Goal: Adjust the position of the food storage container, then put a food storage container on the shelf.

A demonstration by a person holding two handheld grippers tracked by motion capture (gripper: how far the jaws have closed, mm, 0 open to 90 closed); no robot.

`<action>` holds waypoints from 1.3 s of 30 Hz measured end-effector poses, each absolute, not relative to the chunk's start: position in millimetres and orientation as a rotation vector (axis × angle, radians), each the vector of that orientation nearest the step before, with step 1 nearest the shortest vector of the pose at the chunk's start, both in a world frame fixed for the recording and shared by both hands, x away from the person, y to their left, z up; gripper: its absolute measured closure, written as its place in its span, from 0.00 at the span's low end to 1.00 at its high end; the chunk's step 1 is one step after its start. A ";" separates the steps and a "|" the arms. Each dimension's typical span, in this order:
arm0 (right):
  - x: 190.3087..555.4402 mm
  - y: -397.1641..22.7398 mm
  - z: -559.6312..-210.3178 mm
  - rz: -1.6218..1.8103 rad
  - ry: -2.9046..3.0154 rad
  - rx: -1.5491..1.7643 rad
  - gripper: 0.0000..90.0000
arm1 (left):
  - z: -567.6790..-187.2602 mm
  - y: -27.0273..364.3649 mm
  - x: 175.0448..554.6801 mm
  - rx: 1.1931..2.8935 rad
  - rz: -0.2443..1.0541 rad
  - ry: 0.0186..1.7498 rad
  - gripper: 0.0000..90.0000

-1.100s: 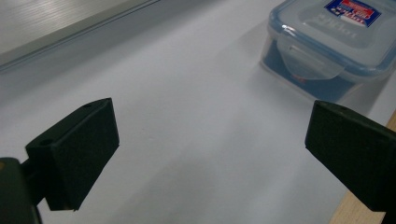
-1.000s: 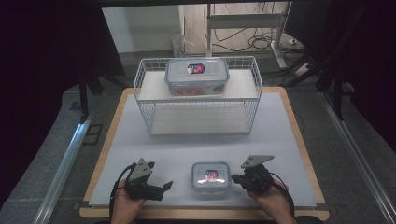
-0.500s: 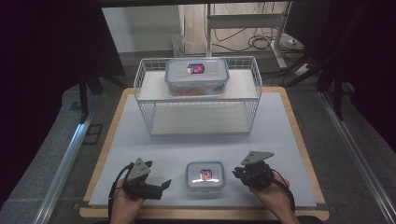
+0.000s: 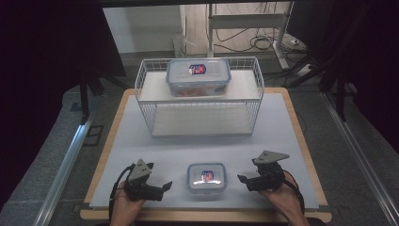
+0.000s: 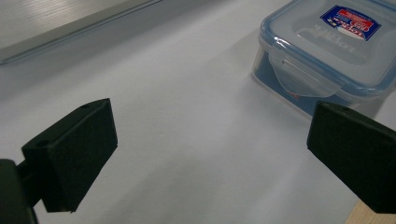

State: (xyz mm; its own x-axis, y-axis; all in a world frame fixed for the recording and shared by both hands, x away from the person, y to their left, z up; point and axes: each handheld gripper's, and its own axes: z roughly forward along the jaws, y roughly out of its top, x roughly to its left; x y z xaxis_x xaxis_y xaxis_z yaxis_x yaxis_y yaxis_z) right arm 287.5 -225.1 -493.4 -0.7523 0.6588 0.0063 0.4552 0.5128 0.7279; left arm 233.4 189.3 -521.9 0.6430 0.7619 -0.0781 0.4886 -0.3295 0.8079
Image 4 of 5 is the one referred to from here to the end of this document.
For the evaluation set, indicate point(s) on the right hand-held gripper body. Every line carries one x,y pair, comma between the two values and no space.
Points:
268,180

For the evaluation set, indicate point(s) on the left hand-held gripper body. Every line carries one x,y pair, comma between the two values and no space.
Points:
139,190

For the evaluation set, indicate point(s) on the small clear plastic food container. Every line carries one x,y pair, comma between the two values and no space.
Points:
207,177

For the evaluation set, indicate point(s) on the large clear plastic food container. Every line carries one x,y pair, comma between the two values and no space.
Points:
197,77

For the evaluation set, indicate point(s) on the person's left hand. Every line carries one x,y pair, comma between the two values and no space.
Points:
125,210

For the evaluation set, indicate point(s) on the person's right hand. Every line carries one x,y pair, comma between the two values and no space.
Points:
287,204

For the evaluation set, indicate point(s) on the white table mat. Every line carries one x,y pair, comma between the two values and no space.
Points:
226,147

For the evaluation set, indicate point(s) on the wooden table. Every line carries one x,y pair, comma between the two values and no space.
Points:
204,216

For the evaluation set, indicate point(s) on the black tripod stand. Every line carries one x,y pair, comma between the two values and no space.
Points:
84,97
340,94

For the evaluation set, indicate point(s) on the white power strip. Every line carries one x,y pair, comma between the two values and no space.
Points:
304,70

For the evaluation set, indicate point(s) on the aluminium floor rail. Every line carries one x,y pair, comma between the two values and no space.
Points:
64,175
360,157

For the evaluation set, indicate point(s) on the white metal stand frame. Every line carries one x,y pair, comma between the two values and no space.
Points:
247,20

